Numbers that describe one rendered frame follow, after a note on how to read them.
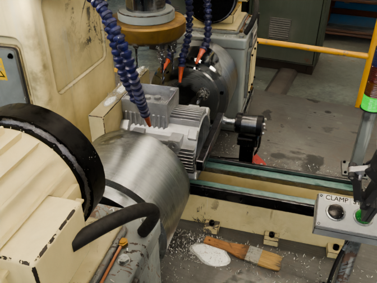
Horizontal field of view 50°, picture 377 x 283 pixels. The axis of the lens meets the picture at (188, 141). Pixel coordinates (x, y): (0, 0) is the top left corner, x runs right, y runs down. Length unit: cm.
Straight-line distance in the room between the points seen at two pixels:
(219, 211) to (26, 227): 74
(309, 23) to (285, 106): 233
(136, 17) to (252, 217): 58
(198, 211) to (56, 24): 59
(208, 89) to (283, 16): 288
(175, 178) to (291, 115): 96
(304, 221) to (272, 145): 47
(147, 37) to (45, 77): 24
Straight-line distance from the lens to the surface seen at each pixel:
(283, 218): 108
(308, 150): 149
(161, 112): 100
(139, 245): 60
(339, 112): 178
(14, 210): 44
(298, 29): 405
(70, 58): 105
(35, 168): 47
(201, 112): 102
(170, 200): 78
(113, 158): 77
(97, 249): 59
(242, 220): 111
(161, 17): 92
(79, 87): 109
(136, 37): 90
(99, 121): 95
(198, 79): 122
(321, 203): 84
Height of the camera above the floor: 160
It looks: 33 degrees down
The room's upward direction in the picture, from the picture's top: straight up
